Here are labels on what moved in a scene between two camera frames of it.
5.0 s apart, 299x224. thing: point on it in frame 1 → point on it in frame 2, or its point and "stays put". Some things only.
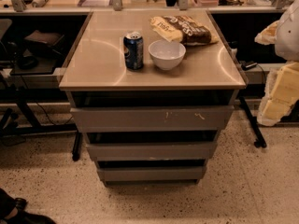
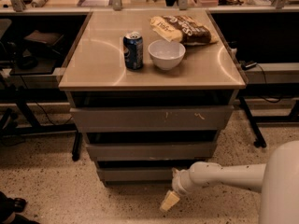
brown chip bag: [182, 29] stays put
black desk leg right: [259, 141] stays put
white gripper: [288, 36] → [178, 184]
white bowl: [165, 54] stays put
